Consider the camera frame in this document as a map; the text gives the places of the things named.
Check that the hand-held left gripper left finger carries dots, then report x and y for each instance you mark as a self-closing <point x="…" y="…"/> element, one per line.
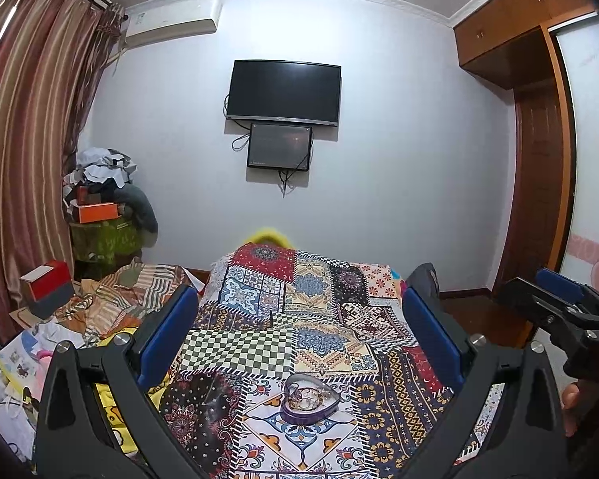
<point x="169" y="339"/>

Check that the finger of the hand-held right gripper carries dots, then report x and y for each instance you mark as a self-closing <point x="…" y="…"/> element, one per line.
<point x="529" y="299"/>
<point x="561" y="287"/>

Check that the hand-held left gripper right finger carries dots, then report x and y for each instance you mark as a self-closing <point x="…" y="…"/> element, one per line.
<point x="429" y="334"/>

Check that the heart-shaped purple tin box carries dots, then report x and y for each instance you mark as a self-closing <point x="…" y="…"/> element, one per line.
<point x="304" y="417"/>

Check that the person's right hand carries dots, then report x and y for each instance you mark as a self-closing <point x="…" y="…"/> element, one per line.
<point x="570" y="401"/>

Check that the striped brown bedding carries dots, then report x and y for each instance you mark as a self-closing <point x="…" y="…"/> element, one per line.
<point x="144" y="284"/>

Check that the yellow cartoon blanket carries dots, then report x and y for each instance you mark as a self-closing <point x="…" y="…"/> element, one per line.
<point x="112" y="409"/>

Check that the patchwork printed blanket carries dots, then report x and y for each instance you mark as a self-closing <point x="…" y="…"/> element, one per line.
<point x="259" y="354"/>

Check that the brown wooden door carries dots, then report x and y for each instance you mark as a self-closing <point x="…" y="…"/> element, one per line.
<point x="539" y="184"/>

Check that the green patterned box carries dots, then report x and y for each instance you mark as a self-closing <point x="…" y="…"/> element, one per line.
<point x="105" y="242"/>

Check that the white sliding wardrobe door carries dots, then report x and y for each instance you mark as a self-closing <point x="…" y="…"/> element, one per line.
<point x="594" y="159"/>

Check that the red box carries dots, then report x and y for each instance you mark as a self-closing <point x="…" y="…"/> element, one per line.
<point x="50" y="282"/>

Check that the orange box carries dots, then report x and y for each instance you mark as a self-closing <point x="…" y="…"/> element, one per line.
<point x="97" y="212"/>

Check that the pile of papers and bags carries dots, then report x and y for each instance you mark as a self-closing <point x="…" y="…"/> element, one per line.
<point x="15" y="374"/>

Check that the pile of grey clothes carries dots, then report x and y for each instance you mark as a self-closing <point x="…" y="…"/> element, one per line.
<point x="102" y="164"/>

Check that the striped brown curtain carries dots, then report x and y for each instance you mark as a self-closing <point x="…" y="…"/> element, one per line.
<point x="25" y="134"/>

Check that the brown wooden wardrobe cabinet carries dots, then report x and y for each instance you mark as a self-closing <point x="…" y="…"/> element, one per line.
<point x="509" y="25"/>

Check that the white air conditioner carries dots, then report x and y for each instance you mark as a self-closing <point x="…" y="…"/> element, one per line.
<point x="172" y="22"/>

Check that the small black wall monitor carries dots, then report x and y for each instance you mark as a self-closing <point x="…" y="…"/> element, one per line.
<point x="279" y="144"/>

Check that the black wall television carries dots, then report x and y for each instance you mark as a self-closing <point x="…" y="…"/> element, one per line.
<point x="284" y="90"/>

